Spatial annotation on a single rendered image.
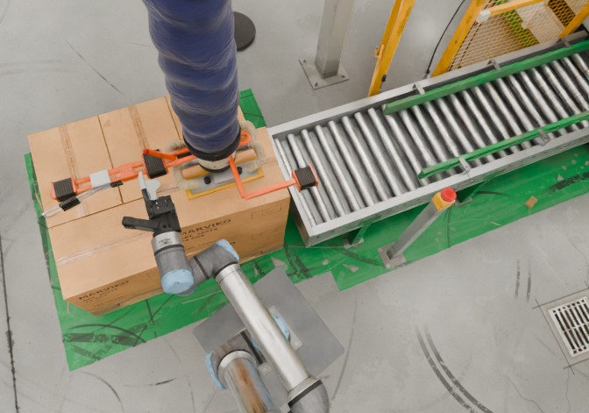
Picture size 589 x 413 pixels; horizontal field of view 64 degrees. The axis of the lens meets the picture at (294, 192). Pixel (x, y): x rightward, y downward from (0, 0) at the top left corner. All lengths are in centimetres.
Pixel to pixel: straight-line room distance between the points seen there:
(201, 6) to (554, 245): 301
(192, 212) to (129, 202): 61
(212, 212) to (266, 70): 181
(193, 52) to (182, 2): 17
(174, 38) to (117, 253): 157
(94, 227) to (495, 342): 247
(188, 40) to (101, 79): 261
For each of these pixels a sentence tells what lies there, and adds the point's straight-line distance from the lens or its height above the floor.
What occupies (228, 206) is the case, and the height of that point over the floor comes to 94.
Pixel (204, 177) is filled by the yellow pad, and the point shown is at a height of 116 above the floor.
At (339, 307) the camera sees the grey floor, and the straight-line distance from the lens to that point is 307.
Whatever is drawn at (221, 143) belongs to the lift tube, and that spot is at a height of 144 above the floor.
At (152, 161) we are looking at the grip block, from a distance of 199.
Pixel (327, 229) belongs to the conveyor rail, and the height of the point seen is 59.
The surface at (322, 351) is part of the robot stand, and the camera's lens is 226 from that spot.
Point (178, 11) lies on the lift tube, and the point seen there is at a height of 211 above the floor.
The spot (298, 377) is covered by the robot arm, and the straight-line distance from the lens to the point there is 145.
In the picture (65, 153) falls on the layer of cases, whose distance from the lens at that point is 297.
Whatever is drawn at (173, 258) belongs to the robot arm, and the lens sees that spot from 144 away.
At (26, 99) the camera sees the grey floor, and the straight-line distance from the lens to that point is 397.
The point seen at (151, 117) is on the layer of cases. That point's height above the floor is 54.
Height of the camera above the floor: 299
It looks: 66 degrees down
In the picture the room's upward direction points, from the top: 10 degrees clockwise
